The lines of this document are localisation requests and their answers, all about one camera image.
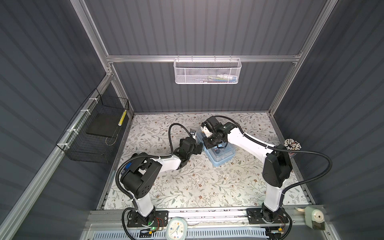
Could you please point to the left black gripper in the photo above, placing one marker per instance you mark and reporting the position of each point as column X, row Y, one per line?
column 197, row 149

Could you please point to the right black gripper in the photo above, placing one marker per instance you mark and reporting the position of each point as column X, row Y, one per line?
column 206, row 143

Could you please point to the light blue plastic tool box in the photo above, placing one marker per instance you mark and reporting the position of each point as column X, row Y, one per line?
column 217, row 155

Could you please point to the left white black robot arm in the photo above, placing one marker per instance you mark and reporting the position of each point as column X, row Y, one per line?
column 136, row 176

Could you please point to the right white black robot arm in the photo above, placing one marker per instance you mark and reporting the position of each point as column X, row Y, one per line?
column 277, row 165

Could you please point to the floral table mat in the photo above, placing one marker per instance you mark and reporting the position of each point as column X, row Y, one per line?
column 237, row 183

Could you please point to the clear cup of markers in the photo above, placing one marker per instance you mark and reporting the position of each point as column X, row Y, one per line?
column 292, row 145

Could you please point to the yellow marker in black basket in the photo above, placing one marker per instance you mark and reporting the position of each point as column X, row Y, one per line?
column 122, row 118

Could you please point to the white analog clock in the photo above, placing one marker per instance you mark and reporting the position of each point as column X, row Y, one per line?
column 177, row 229

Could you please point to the green pencil sharpener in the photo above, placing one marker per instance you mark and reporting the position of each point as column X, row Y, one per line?
column 314, row 218

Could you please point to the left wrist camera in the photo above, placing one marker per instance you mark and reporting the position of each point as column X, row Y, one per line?
column 193, row 133

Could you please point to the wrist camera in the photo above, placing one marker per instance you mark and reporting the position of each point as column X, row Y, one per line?
column 205, row 130
column 193, row 133

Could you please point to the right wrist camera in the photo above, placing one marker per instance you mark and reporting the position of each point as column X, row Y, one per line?
column 205, row 130

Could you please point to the white wire mesh basket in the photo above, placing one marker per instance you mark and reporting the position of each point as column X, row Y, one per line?
column 207, row 72

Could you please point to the black wire wall basket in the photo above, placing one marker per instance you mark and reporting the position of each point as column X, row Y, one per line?
column 95, row 135

